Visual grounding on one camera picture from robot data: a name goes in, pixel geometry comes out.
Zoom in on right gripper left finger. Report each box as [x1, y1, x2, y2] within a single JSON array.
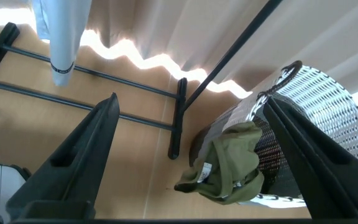
[[5, 92, 121, 220]]

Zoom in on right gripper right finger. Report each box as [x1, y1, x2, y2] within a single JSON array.
[[262, 96, 358, 218]]

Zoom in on green garment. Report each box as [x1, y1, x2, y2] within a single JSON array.
[[174, 121, 265, 205]]

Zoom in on pale grey shorts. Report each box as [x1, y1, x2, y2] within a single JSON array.
[[31, 0, 93, 88]]

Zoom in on white laundry basket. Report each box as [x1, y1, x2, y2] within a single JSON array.
[[188, 60, 358, 209]]

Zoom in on black clothes rack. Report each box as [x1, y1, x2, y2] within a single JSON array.
[[0, 0, 284, 161]]

